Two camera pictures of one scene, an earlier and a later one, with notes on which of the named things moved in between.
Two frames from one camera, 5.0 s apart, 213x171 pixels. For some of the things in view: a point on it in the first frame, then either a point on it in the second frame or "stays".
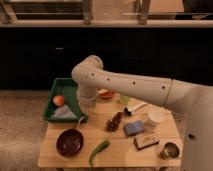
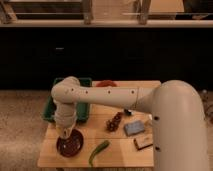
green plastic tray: x=68 y=89 stays
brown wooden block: x=145 y=141 stays
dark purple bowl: x=70 y=142 stays
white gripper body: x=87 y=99 -> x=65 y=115
